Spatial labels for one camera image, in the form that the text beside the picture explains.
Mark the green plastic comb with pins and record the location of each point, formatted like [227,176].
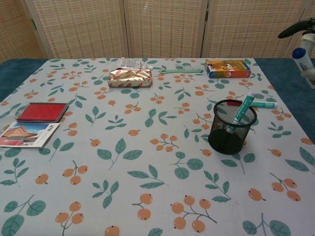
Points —
[182,70]

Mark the woven bamboo screen panel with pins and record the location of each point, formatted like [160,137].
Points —
[253,27]
[167,29]
[17,32]
[81,29]
[306,9]

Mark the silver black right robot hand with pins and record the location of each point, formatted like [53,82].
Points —
[295,26]

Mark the clear plastic pouch packet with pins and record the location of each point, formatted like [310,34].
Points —
[131,64]

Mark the red wallet case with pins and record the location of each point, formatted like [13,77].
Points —
[41,112]

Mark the teal pen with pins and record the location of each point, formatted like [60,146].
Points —
[242,110]

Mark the orange blue cardboard box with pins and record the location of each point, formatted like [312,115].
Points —
[227,69]

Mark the palace picture postcard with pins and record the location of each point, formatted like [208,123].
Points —
[27,135]

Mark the gold red tissue pack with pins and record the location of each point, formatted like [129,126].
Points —
[130,78]

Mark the floral leaf berry tablecloth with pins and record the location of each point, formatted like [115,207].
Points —
[147,159]

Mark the black mesh pen cup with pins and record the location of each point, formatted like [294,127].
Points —
[226,140]

